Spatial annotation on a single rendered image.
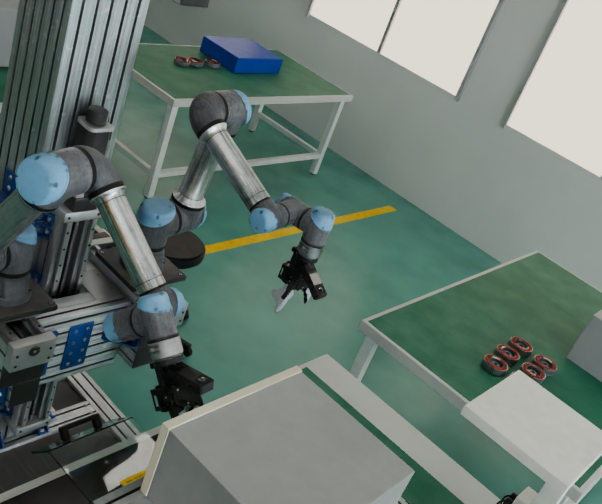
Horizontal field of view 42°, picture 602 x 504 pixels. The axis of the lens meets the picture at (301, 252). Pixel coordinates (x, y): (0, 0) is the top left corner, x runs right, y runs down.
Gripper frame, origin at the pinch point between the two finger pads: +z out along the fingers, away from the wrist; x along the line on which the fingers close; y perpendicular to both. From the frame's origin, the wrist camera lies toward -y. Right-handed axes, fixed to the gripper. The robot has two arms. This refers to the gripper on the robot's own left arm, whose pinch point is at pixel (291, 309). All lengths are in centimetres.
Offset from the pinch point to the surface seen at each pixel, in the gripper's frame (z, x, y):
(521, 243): 92, -397, 75
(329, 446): -17, 53, -57
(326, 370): 40, -40, 1
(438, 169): 77, -395, 168
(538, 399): -5, -41, -70
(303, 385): -17, 43, -39
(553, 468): -5, -16, -88
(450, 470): 40, -45, -58
